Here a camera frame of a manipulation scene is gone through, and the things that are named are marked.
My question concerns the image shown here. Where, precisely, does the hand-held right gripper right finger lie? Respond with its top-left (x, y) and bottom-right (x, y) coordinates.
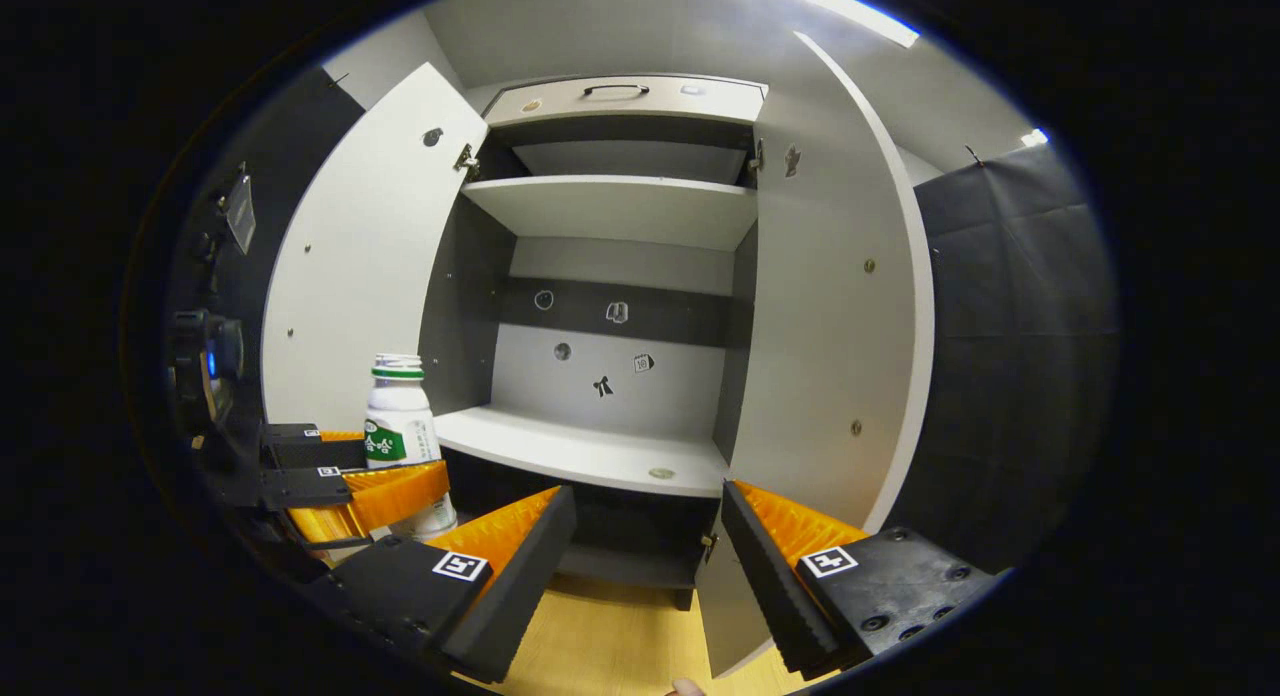
top-left (720, 479), bottom-right (1001, 682)

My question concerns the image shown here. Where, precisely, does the cabinet door with bar handle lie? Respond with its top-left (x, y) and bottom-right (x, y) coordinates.
top-left (260, 63), bottom-right (489, 433)

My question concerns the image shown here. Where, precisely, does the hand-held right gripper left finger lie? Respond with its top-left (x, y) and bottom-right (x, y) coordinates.
top-left (300, 486), bottom-right (578, 685)

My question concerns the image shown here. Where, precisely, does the long ceiling light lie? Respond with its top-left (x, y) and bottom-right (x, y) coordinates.
top-left (740, 0), bottom-right (920, 49)

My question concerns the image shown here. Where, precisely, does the white bottle with green label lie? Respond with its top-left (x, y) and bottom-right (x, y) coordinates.
top-left (363, 353), bottom-right (460, 538)

